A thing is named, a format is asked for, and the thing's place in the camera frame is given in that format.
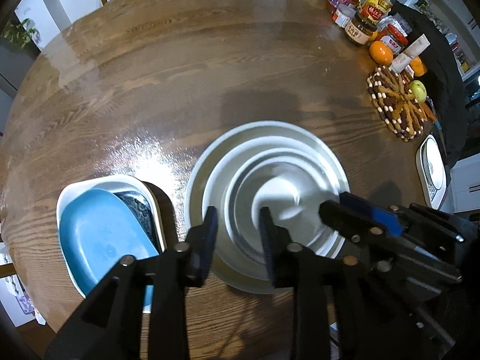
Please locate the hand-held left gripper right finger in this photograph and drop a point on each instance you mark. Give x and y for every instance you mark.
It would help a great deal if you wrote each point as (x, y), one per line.
(267, 243)

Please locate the small white plate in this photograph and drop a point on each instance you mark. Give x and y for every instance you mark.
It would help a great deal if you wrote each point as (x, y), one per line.
(431, 168)

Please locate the green apple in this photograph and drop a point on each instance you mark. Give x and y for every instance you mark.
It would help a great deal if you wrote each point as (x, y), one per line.
(417, 91)

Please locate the large white bowl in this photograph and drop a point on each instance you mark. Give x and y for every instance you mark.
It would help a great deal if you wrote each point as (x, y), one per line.
(198, 180)

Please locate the orange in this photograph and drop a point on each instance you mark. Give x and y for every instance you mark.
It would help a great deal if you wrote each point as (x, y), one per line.
(419, 67)
(381, 52)

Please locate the small white bowl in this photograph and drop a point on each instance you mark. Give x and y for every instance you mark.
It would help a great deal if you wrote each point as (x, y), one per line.
(285, 191)

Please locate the clear plastic jar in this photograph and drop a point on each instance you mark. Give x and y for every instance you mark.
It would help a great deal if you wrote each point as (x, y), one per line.
(397, 20)

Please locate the trailing green plant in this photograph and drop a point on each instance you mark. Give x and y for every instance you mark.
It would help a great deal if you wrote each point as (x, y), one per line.
(20, 32)

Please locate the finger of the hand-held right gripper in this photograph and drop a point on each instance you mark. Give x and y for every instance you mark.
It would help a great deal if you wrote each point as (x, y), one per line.
(348, 225)
(377, 212)

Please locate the white tube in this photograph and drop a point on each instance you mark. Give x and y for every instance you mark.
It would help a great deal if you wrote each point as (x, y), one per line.
(410, 52)

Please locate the red lid jar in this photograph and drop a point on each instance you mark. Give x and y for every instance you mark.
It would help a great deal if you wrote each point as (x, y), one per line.
(392, 39)

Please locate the brown sauce jar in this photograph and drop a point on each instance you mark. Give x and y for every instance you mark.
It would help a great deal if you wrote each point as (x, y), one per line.
(359, 32)

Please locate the small white label jar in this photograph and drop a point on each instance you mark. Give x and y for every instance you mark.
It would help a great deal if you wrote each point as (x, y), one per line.
(344, 17)

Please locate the large blue patterned square plate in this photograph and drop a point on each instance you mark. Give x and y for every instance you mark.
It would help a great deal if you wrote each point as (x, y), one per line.
(75, 189)

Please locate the black cloth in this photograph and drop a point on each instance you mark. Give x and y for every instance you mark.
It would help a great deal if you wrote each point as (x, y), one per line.
(446, 82)

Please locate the medium white bowl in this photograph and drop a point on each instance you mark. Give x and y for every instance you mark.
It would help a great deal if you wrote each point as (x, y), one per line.
(225, 172)

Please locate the wooden beaded trivet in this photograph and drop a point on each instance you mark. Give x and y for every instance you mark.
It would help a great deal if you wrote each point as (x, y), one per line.
(393, 108)

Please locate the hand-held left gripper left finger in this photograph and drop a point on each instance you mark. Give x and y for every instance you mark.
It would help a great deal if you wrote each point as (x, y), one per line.
(209, 236)

